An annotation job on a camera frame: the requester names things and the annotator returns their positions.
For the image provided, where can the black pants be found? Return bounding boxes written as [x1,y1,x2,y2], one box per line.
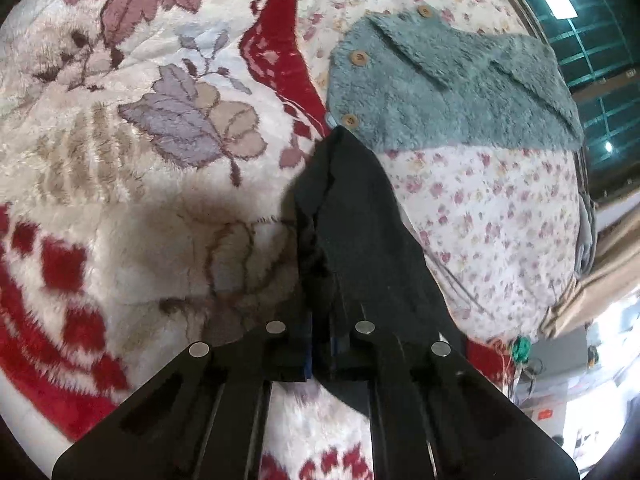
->
[292,124,467,417]

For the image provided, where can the white floral bed sheet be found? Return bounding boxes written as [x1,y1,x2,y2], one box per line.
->
[296,0,579,341]

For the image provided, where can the beige curtain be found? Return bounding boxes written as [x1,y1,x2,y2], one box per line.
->
[540,206,640,338]

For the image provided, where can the red white plush blanket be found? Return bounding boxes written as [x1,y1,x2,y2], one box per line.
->
[1,0,524,474]

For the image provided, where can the teal fleece jacket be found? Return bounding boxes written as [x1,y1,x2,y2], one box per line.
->
[326,6,585,153]

